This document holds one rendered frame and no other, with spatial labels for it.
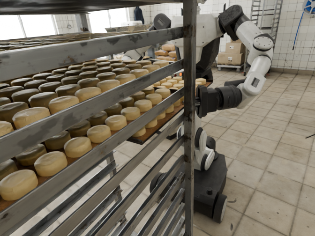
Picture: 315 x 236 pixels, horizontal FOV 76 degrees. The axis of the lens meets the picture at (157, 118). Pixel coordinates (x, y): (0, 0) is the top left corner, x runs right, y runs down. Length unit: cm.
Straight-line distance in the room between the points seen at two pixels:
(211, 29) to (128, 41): 82
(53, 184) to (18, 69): 17
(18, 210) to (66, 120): 13
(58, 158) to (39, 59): 18
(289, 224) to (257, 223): 22
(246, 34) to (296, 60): 482
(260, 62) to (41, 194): 88
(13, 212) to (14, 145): 9
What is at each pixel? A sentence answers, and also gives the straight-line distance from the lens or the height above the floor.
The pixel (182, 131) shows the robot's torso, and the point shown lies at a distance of 141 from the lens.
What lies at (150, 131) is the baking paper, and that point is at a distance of 58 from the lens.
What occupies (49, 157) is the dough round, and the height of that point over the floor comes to 115.
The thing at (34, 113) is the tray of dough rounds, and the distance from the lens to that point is 36.
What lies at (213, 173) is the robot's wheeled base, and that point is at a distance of 182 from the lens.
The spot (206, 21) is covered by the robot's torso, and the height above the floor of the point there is 133.
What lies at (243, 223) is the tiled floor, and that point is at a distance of 176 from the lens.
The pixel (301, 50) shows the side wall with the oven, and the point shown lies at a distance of 586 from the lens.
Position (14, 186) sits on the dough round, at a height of 115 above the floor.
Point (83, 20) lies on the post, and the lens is 90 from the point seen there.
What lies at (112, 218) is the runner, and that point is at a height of 97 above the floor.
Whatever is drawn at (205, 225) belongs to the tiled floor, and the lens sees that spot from 169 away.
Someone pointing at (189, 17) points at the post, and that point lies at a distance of 63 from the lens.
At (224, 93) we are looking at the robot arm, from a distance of 77.
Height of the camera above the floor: 136
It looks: 26 degrees down
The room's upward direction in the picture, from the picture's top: 4 degrees counter-clockwise
